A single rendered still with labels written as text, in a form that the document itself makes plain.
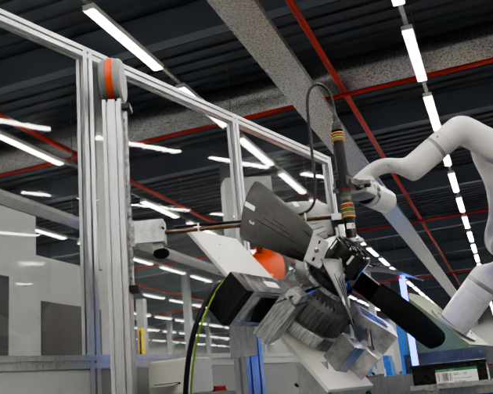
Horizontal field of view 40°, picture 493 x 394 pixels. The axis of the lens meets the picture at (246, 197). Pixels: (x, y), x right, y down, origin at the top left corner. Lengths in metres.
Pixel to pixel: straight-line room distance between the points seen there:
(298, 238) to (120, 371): 0.64
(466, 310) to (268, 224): 1.01
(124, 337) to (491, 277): 1.34
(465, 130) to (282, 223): 0.79
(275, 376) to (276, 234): 1.12
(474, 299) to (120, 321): 1.30
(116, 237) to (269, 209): 0.49
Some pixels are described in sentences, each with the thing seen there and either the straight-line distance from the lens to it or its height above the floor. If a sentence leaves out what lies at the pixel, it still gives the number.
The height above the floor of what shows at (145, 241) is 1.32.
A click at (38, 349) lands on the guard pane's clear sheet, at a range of 2.06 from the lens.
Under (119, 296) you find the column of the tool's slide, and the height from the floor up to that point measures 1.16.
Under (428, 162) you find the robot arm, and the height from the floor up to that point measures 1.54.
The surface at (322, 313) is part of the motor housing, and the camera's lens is 1.97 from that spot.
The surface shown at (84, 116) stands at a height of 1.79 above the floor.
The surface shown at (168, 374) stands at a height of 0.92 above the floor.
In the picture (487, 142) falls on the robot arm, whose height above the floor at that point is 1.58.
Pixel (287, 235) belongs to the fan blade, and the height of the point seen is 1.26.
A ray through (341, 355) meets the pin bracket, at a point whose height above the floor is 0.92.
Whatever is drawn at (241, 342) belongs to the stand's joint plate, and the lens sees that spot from 2.09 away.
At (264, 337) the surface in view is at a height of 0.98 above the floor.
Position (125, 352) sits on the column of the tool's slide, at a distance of 2.07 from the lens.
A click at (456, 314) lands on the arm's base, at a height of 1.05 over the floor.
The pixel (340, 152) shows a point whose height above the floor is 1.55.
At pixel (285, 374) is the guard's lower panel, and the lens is 2.98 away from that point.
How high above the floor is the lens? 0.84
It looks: 16 degrees up
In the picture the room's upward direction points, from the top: 5 degrees counter-clockwise
